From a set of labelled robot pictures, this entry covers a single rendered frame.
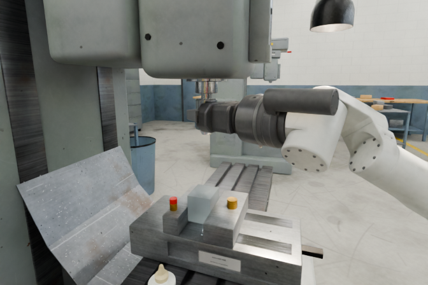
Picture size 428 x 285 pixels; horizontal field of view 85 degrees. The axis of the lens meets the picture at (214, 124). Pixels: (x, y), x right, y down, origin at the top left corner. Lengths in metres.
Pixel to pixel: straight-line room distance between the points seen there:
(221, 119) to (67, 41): 0.32
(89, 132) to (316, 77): 6.58
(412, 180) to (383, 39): 6.99
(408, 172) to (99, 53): 0.51
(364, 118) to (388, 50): 6.98
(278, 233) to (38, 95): 0.60
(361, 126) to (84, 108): 0.65
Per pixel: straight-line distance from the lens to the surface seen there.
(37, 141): 0.66
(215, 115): 0.43
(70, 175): 0.71
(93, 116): 0.76
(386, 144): 0.39
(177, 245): 0.54
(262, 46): 0.46
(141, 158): 2.69
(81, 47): 0.51
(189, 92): 7.55
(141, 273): 0.57
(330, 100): 0.32
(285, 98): 0.34
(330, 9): 0.48
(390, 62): 7.36
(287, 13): 7.20
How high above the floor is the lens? 1.30
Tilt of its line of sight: 10 degrees down
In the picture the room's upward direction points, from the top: straight up
